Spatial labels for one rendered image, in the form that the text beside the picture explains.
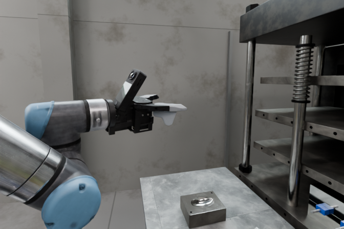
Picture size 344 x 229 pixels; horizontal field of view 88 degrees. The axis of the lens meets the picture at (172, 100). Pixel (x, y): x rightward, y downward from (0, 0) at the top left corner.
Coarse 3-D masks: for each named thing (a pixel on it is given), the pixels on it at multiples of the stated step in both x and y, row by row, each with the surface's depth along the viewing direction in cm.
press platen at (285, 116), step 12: (288, 108) 143; (312, 108) 143; (324, 108) 143; (336, 108) 143; (276, 120) 118; (288, 120) 109; (312, 120) 101; (324, 120) 101; (336, 120) 101; (324, 132) 90; (336, 132) 84
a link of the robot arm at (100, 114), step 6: (90, 102) 40; (96, 102) 41; (102, 102) 41; (90, 108) 39; (96, 108) 40; (102, 108) 40; (108, 108) 42; (90, 114) 39; (96, 114) 39; (102, 114) 40; (108, 114) 41; (90, 120) 45; (96, 120) 39; (102, 120) 40; (108, 120) 41; (90, 126) 44; (96, 126) 40; (102, 126) 41
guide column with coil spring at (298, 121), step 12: (300, 36) 95; (300, 48) 95; (300, 60) 96; (300, 72) 96; (300, 84) 96; (300, 96) 97; (300, 108) 97; (300, 120) 98; (300, 132) 99; (300, 144) 99; (300, 156) 100; (300, 168) 101; (288, 180) 106; (288, 192) 105; (288, 204) 106
